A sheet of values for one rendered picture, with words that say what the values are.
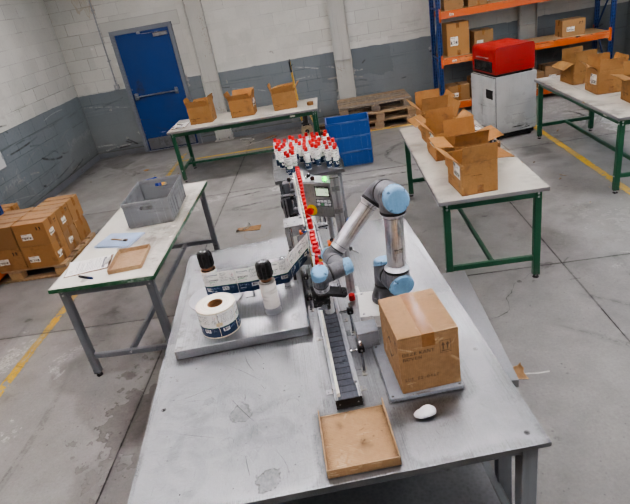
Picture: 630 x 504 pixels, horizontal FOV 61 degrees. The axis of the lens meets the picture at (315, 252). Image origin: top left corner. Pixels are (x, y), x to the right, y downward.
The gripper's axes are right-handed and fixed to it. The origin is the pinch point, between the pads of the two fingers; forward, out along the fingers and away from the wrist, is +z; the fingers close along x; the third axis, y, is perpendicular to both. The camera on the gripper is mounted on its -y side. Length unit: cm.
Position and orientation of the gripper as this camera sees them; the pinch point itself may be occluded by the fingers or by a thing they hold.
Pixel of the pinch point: (329, 307)
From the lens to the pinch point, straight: 263.7
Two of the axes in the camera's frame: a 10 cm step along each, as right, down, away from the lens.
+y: -9.8, 1.9, -0.2
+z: 0.9, 5.5, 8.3
